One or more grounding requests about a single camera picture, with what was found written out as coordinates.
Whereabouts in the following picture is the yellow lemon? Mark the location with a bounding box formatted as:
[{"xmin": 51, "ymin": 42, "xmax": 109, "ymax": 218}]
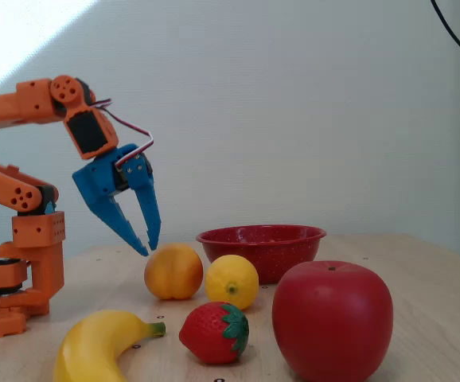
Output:
[{"xmin": 205, "ymin": 254, "xmax": 260, "ymax": 311}]

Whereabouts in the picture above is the red speckled bowl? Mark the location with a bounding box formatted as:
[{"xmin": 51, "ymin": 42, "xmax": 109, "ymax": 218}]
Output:
[{"xmin": 196, "ymin": 224, "xmax": 327, "ymax": 285}]

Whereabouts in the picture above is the yellow banana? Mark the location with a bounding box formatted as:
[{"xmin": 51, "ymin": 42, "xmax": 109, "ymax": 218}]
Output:
[{"xmin": 53, "ymin": 309, "xmax": 167, "ymax": 382}]

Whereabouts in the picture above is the orange peach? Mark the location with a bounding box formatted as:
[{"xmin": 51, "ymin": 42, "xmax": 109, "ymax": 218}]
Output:
[{"xmin": 143, "ymin": 243, "xmax": 205, "ymax": 301}]

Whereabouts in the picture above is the red apple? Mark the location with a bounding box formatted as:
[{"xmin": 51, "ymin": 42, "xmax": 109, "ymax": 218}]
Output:
[{"xmin": 271, "ymin": 260, "xmax": 395, "ymax": 382}]

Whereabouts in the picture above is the red strawberry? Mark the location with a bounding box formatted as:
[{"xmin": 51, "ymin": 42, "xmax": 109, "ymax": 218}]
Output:
[{"xmin": 178, "ymin": 301, "xmax": 251, "ymax": 365}]

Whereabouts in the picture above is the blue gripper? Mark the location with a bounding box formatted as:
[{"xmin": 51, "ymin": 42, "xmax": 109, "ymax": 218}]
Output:
[{"xmin": 72, "ymin": 143, "xmax": 162, "ymax": 257}]

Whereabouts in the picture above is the black hanging cable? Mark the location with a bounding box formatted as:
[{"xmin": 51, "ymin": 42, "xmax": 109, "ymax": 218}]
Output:
[{"xmin": 430, "ymin": 0, "xmax": 460, "ymax": 71}]

